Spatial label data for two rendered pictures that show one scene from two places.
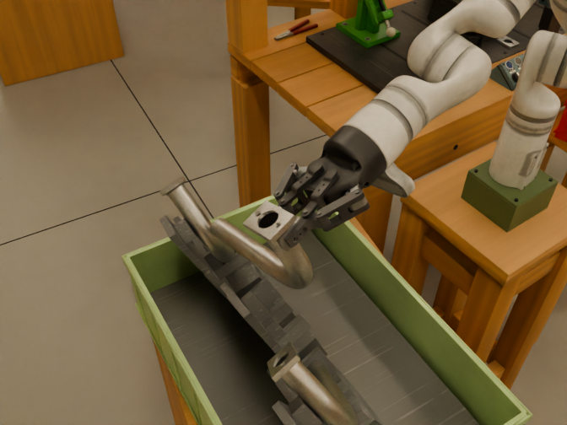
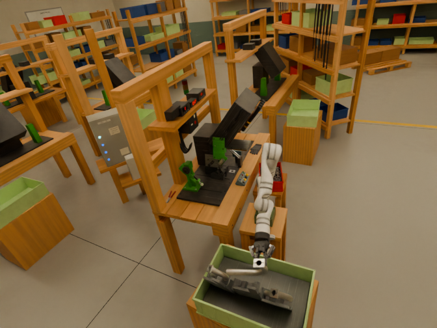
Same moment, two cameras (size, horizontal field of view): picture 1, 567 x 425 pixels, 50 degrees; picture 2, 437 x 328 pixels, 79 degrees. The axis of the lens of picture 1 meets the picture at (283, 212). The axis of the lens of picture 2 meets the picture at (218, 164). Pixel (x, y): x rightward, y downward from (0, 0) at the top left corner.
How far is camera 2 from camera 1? 80 cm
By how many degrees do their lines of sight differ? 26
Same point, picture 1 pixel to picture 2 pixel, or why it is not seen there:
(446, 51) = (264, 204)
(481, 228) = not seen: hidden behind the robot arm
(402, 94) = (263, 218)
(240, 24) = (157, 204)
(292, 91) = (186, 217)
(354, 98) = (206, 209)
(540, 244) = (281, 225)
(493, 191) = not seen: hidden behind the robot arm
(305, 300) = (242, 277)
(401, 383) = (281, 283)
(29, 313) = not seen: outside the picture
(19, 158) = (58, 297)
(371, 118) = (262, 228)
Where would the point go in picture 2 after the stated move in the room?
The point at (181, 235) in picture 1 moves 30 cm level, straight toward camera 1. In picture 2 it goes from (219, 280) to (268, 316)
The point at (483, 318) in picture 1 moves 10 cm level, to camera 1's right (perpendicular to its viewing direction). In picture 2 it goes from (278, 252) to (287, 245)
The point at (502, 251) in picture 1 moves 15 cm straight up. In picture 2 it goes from (274, 232) to (274, 218)
